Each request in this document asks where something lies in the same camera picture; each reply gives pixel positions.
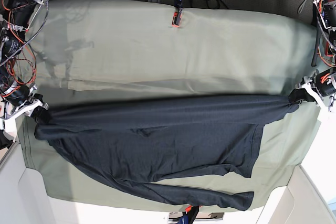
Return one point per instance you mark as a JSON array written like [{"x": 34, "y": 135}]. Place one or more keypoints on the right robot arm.
[{"x": 22, "y": 21}]

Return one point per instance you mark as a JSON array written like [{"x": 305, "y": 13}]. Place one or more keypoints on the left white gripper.
[{"x": 313, "y": 89}]

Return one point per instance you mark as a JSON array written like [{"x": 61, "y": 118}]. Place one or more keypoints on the orange clamp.
[
  {"x": 328, "y": 53},
  {"x": 189, "y": 215},
  {"x": 177, "y": 15}
]

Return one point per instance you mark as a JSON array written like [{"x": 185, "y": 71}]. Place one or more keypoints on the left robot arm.
[{"x": 325, "y": 22}]

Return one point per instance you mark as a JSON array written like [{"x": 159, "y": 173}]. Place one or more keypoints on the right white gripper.
[{"x": 23, "y": 101}]

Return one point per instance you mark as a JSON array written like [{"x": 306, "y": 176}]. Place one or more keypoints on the right orange clamp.
[{"x": 328, "y": 53}]

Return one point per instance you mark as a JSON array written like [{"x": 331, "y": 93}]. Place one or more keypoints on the top middle orange clamp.
[{"x": 177, "y": 15}]

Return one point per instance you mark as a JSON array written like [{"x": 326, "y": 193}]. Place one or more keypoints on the dark navy long-sleeve shirt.
[{"x": 133, "y": 145}]

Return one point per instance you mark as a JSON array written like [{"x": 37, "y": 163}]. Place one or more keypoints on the bottom orange clamp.
[{"x": 189, "y": 215}]

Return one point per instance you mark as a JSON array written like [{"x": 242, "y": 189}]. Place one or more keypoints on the green table cloth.
[{"x": 95, "y": 50}]

